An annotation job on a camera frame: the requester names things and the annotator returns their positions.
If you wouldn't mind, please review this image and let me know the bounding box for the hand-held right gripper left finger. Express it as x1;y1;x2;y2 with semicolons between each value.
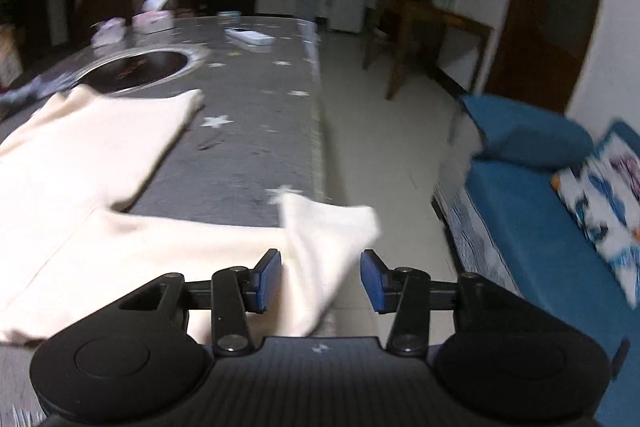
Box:
117;249;282;356

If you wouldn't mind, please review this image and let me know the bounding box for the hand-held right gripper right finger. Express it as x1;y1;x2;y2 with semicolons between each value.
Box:
360;249;506;356

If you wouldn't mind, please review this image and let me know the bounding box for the cream sweatshirt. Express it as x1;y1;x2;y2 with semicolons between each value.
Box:
0;86;383;344

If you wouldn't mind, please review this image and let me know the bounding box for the blue sofa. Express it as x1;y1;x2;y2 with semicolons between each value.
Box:
432;117;640;427

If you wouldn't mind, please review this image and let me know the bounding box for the white remote control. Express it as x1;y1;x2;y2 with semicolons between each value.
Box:
225;27;275;52

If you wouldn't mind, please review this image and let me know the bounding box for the patterned throw pillow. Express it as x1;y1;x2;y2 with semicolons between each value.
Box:
551;132;640;293

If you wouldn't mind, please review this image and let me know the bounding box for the round built-in induction cooker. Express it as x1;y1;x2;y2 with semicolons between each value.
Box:
75;47;211;96

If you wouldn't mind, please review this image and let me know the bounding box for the wooden desk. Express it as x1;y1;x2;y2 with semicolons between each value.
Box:
362;0;496;100

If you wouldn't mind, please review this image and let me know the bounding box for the pink-white tissue box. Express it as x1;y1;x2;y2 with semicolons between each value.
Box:
132;0;176;35

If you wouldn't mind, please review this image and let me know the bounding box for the white soft tissue pack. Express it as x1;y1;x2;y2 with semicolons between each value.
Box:
92;18;127;45

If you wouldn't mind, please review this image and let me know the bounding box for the blue-grey knit work glove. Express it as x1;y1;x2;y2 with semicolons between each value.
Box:
0;74;76;108

